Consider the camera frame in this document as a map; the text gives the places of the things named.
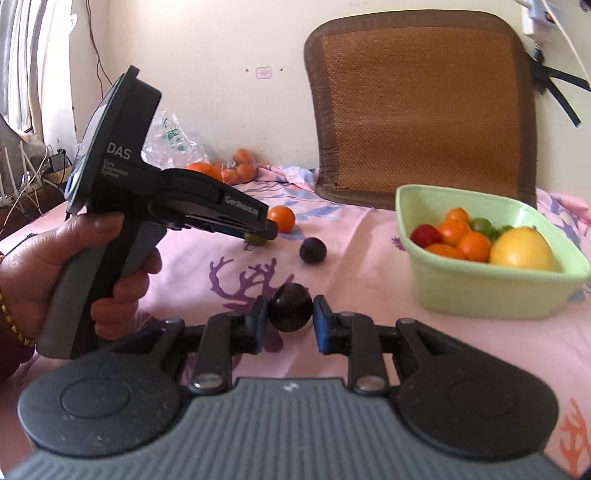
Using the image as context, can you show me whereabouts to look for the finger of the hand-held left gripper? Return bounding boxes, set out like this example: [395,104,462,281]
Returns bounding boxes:
[178,168,279,241]

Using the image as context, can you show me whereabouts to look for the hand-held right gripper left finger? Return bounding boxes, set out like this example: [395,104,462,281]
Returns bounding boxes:
[148,296,271,394]

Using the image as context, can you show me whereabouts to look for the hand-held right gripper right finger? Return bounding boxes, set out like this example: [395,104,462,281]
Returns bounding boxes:
[313,296,440,394]

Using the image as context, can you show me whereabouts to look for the dark purple plum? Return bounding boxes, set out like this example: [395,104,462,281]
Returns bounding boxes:
[268,283,314,333]
[299,237,328,265]

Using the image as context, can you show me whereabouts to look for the light green plastic bowl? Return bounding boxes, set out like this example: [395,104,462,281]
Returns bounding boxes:
[396,184,591,320]

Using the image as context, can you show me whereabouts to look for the person's left forearm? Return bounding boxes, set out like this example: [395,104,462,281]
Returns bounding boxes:
[0,339,35,384]

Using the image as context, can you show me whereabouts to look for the person's left hand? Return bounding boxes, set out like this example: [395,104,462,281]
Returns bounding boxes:
[0,214,163,343]

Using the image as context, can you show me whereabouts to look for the bagged orange tangerines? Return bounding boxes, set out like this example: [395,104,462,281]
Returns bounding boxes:
[220,148,258,186]

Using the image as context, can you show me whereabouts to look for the clear plastic bag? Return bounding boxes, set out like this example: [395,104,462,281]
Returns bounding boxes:
[142,108,218,169]

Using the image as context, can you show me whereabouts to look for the pink printed bedsheet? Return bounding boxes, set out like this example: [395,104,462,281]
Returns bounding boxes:
[0,164,591,480]

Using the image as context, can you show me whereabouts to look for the light curtain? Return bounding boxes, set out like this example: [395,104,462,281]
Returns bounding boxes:
[0,0,51,137]

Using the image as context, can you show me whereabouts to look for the small red fruit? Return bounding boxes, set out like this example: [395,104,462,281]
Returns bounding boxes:
[410,224,442,247]

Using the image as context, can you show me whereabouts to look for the brown woven seat cushion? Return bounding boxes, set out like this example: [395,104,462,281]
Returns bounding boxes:
[304,20,539,211]

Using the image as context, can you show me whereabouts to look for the large yellow lemon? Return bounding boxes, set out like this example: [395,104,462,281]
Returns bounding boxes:
[490,226,560,272]

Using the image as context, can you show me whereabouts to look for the white power adapter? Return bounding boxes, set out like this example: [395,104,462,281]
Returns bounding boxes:
[521,0,557,43]

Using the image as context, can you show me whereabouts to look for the thin dark wall cable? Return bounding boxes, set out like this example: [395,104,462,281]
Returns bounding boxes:
[88,0,107,121]

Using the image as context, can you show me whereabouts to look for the beaded bracelet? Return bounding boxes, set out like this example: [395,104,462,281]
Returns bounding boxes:
[0,251,37,348]

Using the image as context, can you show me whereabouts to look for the black strap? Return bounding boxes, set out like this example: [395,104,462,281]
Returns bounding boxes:
[526,51,583,128]

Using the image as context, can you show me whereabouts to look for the white cable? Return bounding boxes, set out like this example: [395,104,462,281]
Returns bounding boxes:
[551,0,591,95]

